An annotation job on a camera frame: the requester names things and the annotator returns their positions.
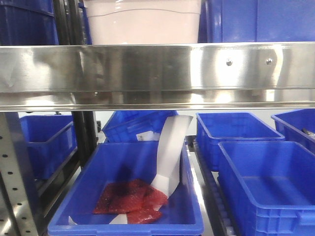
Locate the white plastic storage bin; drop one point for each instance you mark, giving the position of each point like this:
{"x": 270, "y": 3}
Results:
{"x": 114, "y": 22}

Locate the tilted blue bin behind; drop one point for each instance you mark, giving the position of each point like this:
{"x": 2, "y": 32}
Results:
{"x": 136, "y": 125}

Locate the blue bin centre right rear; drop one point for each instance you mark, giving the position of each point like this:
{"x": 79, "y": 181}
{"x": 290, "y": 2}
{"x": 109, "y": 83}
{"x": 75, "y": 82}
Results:
{"x": 214, "y": 127}

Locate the blue bin with red bag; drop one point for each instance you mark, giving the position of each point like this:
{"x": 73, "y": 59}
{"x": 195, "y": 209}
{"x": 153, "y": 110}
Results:
{"x": 119, "y": 162}

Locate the blue bin lower left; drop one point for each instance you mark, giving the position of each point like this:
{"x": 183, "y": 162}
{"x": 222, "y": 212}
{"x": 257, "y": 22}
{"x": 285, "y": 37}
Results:
{"x": 50, "y": 140}

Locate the stainless steel shelf beam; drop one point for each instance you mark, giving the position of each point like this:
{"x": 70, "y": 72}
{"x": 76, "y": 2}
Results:
{"x": 152, "y": 77}

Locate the blue bin upper right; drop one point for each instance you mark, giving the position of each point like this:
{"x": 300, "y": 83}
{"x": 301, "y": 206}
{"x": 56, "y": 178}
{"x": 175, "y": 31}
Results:
{"x": 224, "y": 21}

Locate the blue bin front right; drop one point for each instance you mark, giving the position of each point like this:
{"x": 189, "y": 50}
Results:
{"x": 269, "y": 187}

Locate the blue bin far right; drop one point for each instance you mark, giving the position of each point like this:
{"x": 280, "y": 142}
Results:
{"x": 297, "y": 126}

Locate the blue bin upper left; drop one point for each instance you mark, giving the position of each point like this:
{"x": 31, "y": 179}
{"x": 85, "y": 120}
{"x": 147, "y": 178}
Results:
{"x": 27, "y": 22}

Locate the perforated steel shelf upright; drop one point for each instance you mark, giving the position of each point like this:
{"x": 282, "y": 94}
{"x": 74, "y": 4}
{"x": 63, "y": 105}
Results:
{"x": 18, "y": 178}

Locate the white paper strip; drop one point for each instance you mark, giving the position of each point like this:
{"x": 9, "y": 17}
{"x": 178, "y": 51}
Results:
{"x": 168, "y": 153}

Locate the red plastic bag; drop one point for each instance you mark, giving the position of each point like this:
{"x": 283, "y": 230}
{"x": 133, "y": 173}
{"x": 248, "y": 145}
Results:
{"x": 139, "y": 201}

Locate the black shelf post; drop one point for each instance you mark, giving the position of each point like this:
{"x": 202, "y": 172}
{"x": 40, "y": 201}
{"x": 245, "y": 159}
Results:
{"x": 69, "y": 25}

